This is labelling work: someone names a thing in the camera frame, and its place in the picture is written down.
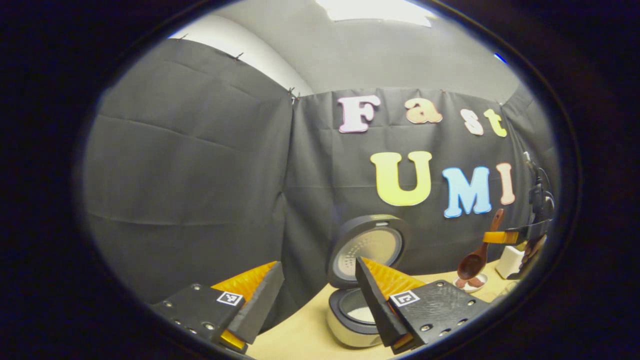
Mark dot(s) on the brown wooden spoon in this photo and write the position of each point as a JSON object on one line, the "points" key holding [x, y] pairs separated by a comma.
{"points": [[472, 265]]}

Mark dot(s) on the black silver rice cooker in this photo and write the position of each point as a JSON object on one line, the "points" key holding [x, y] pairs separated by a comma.
{"points": [[370, 245]]}

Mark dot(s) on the large ceiling light panel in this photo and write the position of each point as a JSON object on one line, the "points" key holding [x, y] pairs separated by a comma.
{"points": [[375, 10]]}

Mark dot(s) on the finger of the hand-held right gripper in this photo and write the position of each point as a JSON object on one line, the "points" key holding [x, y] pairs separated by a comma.
{"points": [[502, 236]]}

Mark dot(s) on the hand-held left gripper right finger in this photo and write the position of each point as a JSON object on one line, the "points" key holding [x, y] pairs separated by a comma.
{"points": [[377, 305]]}

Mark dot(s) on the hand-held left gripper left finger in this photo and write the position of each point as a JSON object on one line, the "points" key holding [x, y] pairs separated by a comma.
{"points": [[260, 305]]}

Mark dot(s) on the white toaster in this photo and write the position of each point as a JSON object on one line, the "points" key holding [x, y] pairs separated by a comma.
{"points": [[509, 260]]}

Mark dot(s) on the black backdrop cloth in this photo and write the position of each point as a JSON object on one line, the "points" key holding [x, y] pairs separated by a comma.
{"points": [[200, 175]]}

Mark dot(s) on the red meat slice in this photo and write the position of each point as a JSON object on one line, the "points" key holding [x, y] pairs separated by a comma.
{"points": [[476, 282], [460, 283]]}

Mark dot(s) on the white round plate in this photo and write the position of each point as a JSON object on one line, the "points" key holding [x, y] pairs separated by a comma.
{"points": [[481, 289]]}

